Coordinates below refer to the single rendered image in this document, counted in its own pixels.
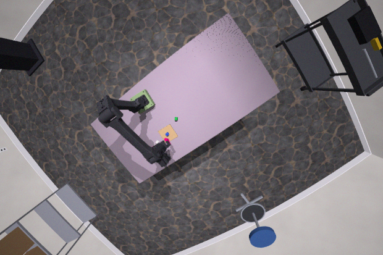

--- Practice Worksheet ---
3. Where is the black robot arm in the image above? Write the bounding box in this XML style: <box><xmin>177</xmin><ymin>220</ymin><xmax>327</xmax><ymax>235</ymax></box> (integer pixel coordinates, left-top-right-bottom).
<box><xmin>96</xmin><ymin>94</ymin><xmax>170</xmax><ymax>167</ymax></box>

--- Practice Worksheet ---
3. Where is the tan mat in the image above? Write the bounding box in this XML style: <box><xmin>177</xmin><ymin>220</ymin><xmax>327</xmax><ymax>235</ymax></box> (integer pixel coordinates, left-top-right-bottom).
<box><xmin>158</xmin><ymin>124</ymin><xmax>178</xmax><ymax>141</ymax></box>

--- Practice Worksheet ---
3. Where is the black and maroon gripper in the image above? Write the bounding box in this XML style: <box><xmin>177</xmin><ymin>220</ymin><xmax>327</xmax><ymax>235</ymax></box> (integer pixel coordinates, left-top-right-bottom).
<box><xmin>152</xmin><ymin>138</ymin><xmax>171</xmax><ymax>149</ymax></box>

